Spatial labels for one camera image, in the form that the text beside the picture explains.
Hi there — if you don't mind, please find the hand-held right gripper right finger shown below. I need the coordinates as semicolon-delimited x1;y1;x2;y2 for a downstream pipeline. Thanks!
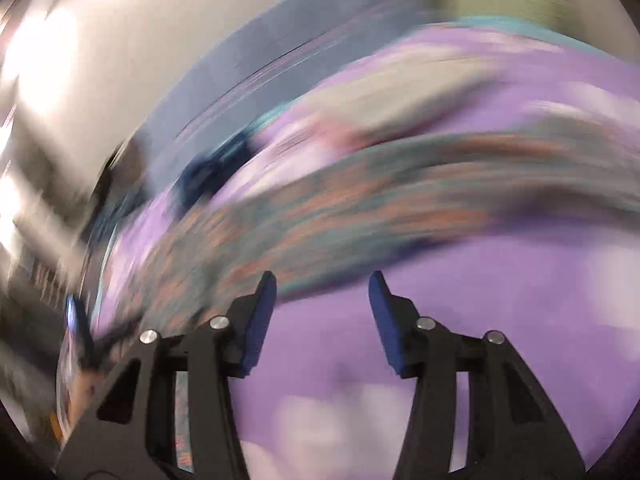
367;270;587;480

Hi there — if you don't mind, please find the purple floral bedsheet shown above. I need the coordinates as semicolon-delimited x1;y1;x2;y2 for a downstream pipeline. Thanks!
90;20;640;480

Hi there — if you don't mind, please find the light green pillow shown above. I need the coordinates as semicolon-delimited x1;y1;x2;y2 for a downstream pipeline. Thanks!
450;0;571;31

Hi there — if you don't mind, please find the navy star print garment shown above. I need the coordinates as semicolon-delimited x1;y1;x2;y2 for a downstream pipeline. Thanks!
177;132;256;203

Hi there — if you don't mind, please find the beige folded cloth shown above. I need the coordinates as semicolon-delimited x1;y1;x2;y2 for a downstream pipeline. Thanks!
292;55;503;138

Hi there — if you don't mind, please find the teal garment with orange flowers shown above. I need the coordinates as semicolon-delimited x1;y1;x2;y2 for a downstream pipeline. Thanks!
97;127;640;321

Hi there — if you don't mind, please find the blue plaid pillow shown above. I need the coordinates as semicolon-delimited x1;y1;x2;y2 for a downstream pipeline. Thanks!
132;0;451;193

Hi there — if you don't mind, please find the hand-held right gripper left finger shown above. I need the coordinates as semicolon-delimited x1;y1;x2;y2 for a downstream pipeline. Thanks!
54;271;278;480

